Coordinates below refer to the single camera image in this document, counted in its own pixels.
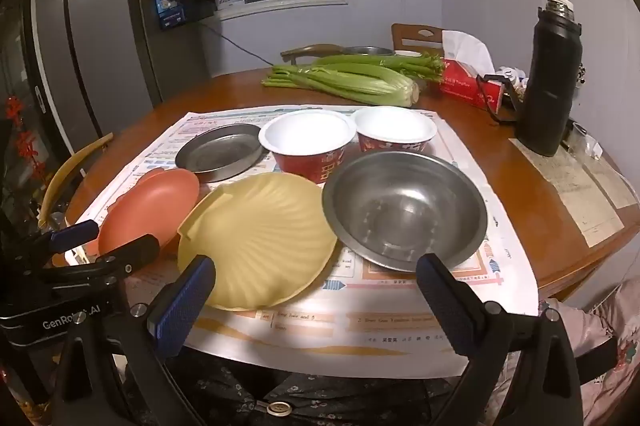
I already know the white tissue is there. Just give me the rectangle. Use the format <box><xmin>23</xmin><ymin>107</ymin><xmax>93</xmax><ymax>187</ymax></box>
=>
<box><xmin>441</xmin><ymin>29</ymin><xmax>496</xmax><ymax>74</ymax></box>

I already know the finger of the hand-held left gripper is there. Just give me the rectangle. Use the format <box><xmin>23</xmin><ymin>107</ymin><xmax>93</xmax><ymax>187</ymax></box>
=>
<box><xmin>94</xmin><ymin>233</ymin><xmax>162</xmax><ymax>281</ymax></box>
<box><xmin>47</xmin><ymin>220</ymin><xmax>101</xmax><ymax>254</ymax></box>

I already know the celery bunch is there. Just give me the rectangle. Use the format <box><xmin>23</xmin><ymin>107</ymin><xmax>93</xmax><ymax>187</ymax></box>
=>
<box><xmin>261</xmin><ymin>63</ymin><xmax>421</xmax><ymax>108</ymax></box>
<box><xmin>312</xmin><ymin>51</ymin><xmax>447</xmax><ymax>83</ymax></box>

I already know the stainless steel bowl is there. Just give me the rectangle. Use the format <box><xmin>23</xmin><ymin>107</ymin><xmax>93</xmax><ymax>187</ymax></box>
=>
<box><xmin>322</xmin><ymin>151</ymin><xmax>488</xmax><ymax>273</ymax></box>

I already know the red tissue box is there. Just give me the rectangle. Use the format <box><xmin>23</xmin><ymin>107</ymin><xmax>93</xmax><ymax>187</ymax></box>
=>
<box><xmin>439</xmin><ymin>59</ymin><xmax>506</xmax><ymax>112</ymax></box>

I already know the printed newspaper sheet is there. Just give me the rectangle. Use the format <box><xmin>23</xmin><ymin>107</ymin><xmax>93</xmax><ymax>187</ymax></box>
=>
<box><xmin>75</xmin><ymin>105</ymin><xmax>538</xmax><ymax>347</ymax></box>

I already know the white glossy poster sheet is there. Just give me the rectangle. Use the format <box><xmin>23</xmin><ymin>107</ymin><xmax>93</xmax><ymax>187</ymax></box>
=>
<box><xmin>182</xmin><ymin>306</ymin><xmax>468</xmax><ymax>379</ymax></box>

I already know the black cable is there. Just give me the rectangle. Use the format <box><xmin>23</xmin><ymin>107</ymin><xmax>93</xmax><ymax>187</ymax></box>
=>
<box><xmin>200</xmin><ymin>19</ymin><xmax>282</xmax><ymax>68</ymax></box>

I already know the yellow shell-shaped plate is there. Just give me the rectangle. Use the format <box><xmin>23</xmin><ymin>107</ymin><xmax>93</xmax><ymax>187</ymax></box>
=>
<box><xmin>177</xmin><ymin>173</ymin><xmax>339</xmax><ymax>311</ymax></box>

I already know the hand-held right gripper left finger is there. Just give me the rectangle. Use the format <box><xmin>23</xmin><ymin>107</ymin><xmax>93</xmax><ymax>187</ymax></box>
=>
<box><xmin>50</xmin><ymin>255</ymin><xmax>217</xmax><ymax>426</ymax></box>

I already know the wooden chair with curved back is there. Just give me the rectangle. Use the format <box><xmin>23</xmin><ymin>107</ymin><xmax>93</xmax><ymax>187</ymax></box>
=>
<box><xmin>281</xmin><ymin>44</ymin><xmax>346</xmax><ymax>66</ymax></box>

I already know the red hanging decoration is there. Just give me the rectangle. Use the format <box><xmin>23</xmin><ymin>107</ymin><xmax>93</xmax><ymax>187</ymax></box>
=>
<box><xmin>2</xmin><ymin>94</ymin><xmax>43</xmax><ymax>182</ymax></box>

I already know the grey refrigerator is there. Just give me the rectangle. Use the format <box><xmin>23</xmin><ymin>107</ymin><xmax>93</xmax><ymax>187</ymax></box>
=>
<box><xmin>30</xmin><ymin>0</ymin><xmax>211</xmax><ymax>157</ymax></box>

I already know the red paper bowl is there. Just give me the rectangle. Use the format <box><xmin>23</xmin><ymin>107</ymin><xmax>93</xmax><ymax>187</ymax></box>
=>
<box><xmin>353</xmin><ymin>106</ymin><xmax>437</xmax><ymax>154</ymax></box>

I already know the yellow wooden chair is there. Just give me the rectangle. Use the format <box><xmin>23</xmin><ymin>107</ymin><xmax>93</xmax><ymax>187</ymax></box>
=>
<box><xmin>39</xmin><ymin>132</ymin><xmax>115</xmax><ymax>232</ymax></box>

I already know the white crumpled bag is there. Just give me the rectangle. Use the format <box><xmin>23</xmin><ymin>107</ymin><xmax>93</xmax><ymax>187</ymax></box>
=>
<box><xmin>495</xmin><ymin>66</ymin><xmax>531</xmax><ymax>100</ymax></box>

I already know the clear glass jar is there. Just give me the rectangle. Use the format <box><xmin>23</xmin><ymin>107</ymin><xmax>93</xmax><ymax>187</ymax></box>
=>
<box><xmin>567</xmin><ymin>121</ymin><xmax>603</xmax><ymax>159</ymax></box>

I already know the blue packet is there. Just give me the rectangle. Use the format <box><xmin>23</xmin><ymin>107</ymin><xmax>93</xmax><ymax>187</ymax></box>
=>
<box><xmin>156</xmin><ymin>0</ymin><xmax>187</xmax><ymax>30</ymax></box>

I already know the white paper bowl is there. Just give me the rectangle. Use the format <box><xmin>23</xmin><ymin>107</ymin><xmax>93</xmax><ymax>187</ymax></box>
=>
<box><xmin>258</xmin><ymin>109</ymin><xmax>357</xmax><ymax>185</ymax></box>

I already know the round metal plate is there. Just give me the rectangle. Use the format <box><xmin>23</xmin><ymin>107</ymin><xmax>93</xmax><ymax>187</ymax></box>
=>
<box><xmin>175</xmin><ymin>123</ymin><xmax>265</xmax><ymax>183</ymax></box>

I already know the metal basin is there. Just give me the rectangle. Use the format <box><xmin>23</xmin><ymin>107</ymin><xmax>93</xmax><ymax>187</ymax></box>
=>
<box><xmin>342</xmin><ymin>46</ymin><xmax>396</xmax><ymax>57</ymax></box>

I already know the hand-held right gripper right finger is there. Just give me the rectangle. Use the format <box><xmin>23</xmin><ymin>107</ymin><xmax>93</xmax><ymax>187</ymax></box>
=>
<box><xmin>416</xmin><ymin>253</ymin><xmax>586</xmax><ymax>426</ymax></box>

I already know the black thermos bottle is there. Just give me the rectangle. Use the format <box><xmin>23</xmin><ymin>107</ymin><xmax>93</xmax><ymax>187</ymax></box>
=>
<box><xmin>476</xmin><ymin>0</ymin><xmax>584</xmax><ymax>158</ymax></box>

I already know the pink floral padded cloth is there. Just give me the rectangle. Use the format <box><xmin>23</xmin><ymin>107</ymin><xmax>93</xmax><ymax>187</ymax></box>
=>
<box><xmin>487</xmin><ymin>279</ymin><xmax>640</xmax><ymax>426</ymax></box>

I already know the wooden chair with cutout back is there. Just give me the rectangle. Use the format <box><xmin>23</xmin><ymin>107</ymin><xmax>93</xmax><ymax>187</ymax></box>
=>
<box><xmin>391</xmin><ymin>23</ymin><xmax>445</xmax><ymax>54</ymax></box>

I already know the old paper sheet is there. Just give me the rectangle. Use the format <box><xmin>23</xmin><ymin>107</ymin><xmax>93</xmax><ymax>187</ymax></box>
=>
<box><xmin>509</xmin><ymin>137</ymin><xmax>640</xmax><ymax>249</ymax></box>

